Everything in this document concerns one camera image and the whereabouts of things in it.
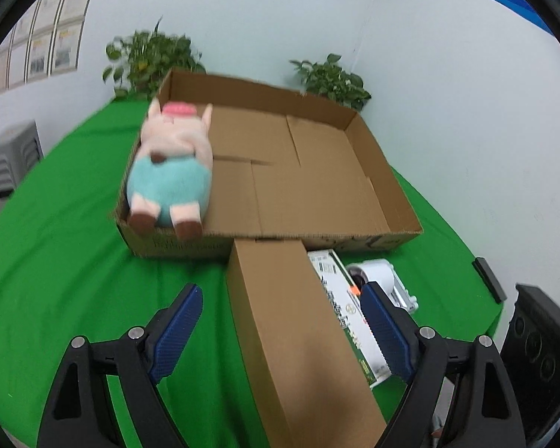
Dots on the green white medicine box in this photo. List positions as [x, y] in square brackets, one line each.
[343, 294]

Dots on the long brown cardboard box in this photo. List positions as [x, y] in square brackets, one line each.
[308, 387]

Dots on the grey plastic stool stack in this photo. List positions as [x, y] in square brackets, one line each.
[20, 151]

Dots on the large open cardboard tray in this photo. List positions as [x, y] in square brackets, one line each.
[286, 165]

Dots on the right potted green plant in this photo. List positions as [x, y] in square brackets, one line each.
[329, 80]

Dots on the pink pig plush toy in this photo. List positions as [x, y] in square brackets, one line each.
[169, 181]

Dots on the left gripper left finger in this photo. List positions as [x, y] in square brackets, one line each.
[169, 331]

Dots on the left potted green plant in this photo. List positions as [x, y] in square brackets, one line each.
[139, 62]

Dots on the framed certificates on wall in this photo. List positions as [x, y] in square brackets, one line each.
[45, 42]

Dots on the potted green plant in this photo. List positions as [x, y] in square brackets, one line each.
[329, 80]
[139, 62]

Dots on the white hair dryer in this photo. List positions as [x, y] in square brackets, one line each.
[383, 273]

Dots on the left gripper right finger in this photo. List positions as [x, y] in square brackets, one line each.
[393, 329]

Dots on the small black device on table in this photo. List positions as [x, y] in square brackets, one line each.
[488, 277]

